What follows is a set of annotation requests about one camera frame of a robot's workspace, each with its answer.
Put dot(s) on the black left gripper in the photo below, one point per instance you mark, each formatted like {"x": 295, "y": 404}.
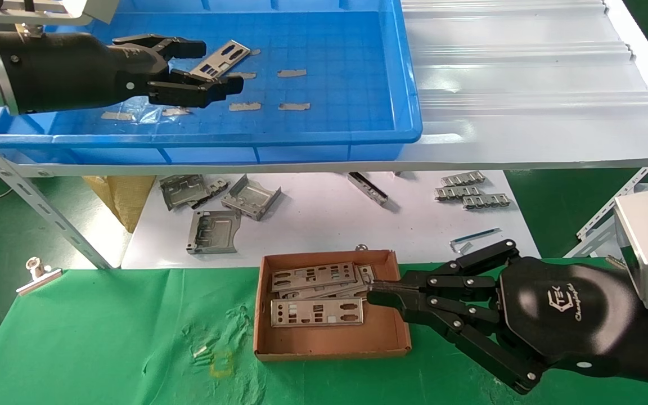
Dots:
{"x": 65, "y": 70}

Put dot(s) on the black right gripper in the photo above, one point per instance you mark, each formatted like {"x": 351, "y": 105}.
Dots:
{"x": 571, "y": 315}

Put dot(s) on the metal io shield plate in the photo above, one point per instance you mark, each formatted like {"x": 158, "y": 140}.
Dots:
{"x": 313, "y": 277}
{"x": 228, "y": 56}
{"x": 315, "y": 312}
{"x": 367, "y": 274}

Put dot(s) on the brown cardboard box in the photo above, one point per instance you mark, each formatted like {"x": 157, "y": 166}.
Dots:
{"x": 380, "y": 332}

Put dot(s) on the blue plastic tray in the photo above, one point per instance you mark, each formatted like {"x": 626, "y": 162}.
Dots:
{"x": 329, "y": 112}

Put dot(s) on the clear tape patch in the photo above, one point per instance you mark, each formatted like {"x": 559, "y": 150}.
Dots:
{"x": 149, "y": 115}

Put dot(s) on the thin metal bar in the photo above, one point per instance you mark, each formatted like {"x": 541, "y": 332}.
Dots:
{"x": 476, "y": 235}

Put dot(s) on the small slotted metal plate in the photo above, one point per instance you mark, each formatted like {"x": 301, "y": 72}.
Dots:
{"x": 217, "y": 184}
{"x": 458, "y": 192}
{"x": 463, "y": 179}
{"x": 486, "y": 201}

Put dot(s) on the yellow woven sack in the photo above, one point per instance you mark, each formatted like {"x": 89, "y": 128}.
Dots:
{"x": 118, "y": 197}

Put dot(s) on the grey metal shelf rack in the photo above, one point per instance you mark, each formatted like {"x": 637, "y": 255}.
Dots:
{"x": 526, "y": 84}

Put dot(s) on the silver binder clip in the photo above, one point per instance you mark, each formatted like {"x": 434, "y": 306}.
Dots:
{"x": 37, "y": 275}

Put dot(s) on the small metal pin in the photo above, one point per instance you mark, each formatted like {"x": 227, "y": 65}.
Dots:
{"x": 200, "y": 351}

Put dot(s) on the green cloth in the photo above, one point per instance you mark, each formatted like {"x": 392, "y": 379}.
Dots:
{"x": 104, "y": 337}

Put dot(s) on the folded metal bracket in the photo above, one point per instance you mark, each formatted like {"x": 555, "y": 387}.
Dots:
{"x": 183, "y": 191}

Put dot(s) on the open metal bracket tray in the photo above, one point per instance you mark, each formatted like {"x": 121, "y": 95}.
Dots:
{"x": 251, "y": 197}

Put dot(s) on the long narrow metal bracket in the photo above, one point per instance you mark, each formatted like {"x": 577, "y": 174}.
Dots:
{"x": 368, "y": 187}

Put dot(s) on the flat metal bracket plate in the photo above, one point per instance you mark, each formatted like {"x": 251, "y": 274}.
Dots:
{"x": 213, "y": 230}

